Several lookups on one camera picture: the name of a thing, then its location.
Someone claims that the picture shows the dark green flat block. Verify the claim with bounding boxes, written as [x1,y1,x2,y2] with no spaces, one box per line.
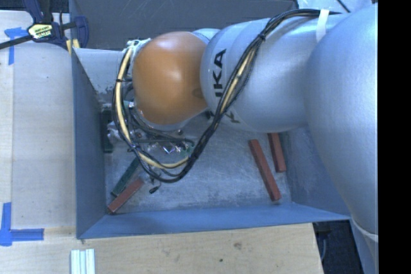
[110,157,141,198]

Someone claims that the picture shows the red-brown flat block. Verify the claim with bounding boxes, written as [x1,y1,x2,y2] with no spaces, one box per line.
[267,132,288,173]
[248,139,283,202]
[107,177,145,214]

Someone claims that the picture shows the grey metal bin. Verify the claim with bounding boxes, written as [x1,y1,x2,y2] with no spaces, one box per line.
[67,0,351,240]

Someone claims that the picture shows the pale wood flat board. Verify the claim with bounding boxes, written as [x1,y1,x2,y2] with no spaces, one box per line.
[11,40,78,230]

